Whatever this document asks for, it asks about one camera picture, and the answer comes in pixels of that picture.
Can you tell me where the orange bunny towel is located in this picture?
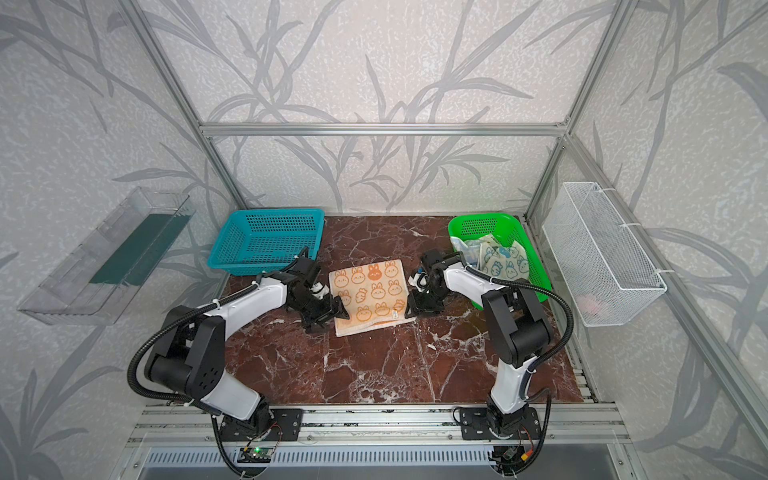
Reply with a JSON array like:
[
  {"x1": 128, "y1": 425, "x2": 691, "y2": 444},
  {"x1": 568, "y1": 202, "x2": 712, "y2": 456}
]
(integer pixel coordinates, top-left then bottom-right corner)
[{"x1": 329, "y1": 259, "x2": 413, "y2": 337}]

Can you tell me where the green plastic basket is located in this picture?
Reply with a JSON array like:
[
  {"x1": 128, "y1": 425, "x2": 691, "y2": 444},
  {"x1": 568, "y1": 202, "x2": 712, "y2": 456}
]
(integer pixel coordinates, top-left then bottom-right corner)
[{"x1": 448, "y1": 213, "x2": 551, "y2": 289}]

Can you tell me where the teal plastic basket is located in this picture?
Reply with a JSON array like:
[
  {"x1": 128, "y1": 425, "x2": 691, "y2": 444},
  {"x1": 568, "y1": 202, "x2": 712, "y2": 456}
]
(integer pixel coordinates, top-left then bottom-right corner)
[{"x1": 207, "y1": 209, "x2": 325, "y2": 276}]

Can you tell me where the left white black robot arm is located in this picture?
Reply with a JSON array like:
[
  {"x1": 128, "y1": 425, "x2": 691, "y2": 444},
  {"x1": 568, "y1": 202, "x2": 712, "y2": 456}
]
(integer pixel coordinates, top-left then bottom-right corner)
[{"x1": 126, "y1": 249, "x2": 350, "y2": 435}]

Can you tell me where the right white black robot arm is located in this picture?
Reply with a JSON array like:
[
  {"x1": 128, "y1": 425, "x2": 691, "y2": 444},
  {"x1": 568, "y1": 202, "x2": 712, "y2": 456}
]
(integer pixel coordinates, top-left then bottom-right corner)
[{"x1": 405, "y1": 250, "x2": 575, "y2": 432}]

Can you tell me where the blue bunny towel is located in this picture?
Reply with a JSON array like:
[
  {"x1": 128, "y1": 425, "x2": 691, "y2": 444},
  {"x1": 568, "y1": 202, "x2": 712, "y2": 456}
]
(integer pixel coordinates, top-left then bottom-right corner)
[{"x1": 450, "y1": 234, "x2": 530, "y2": 281}]

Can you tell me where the green lit circuit board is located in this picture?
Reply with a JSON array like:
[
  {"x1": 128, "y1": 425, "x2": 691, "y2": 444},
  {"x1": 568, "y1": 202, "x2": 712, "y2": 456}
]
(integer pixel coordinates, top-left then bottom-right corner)
[{"x1": 237, "y1": 447, "x2": 274, "y2": 464}]

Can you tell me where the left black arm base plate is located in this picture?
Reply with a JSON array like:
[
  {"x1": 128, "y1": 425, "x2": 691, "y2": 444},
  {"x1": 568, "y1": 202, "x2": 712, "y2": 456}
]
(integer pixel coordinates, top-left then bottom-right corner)
[{"x1": 219, "y1": 407, "x2": 303, "y2": 442}]

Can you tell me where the pink item in wire basket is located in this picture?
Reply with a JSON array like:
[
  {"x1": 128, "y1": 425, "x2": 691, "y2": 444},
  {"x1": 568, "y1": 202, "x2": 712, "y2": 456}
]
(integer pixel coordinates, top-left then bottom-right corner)
[{"x1": 577, "y1": 294, "x2": 609, "y2": 318}]

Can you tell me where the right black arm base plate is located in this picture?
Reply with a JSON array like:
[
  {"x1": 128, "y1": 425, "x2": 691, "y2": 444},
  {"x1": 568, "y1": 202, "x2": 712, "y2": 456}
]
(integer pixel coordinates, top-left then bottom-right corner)
[{"x1": 458, "y1": 405, "x2": 542, "y2": 441}]

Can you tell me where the white wire mesh basket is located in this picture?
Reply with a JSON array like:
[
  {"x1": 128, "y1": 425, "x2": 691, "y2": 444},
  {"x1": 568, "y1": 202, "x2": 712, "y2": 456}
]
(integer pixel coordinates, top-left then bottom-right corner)
[{"x1": 543, "y1": 182, "x2": 667, "y2": 328}]

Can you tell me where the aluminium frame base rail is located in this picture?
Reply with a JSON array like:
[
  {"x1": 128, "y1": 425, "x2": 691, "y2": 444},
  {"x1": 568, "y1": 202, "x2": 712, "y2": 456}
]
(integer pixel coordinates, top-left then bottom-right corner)
[{"x1": 107, "y1": 403, "x2": 649, "y2": 480}]

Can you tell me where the right wired connector board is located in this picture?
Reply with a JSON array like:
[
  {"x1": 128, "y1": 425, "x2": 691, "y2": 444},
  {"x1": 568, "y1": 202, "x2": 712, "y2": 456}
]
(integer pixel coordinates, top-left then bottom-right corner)
[{"x1": 490, "y1": 446, "x2": 535, "y2": 468}]

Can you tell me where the clear plastic wall shelf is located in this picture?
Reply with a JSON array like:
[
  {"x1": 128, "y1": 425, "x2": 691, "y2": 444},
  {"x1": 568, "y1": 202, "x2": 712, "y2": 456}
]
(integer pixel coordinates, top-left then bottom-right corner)
[{"x1": 18, "y1": 187, "x2": 196, "y2": 326}]

